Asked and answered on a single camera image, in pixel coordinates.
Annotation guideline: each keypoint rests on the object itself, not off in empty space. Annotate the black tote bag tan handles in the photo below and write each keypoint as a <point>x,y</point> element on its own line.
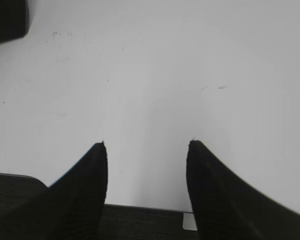
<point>14,19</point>

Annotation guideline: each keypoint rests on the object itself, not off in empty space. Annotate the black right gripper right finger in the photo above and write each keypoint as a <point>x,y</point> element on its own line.
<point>225,207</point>

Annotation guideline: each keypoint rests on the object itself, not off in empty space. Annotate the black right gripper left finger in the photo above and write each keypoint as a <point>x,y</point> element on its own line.
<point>70,209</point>

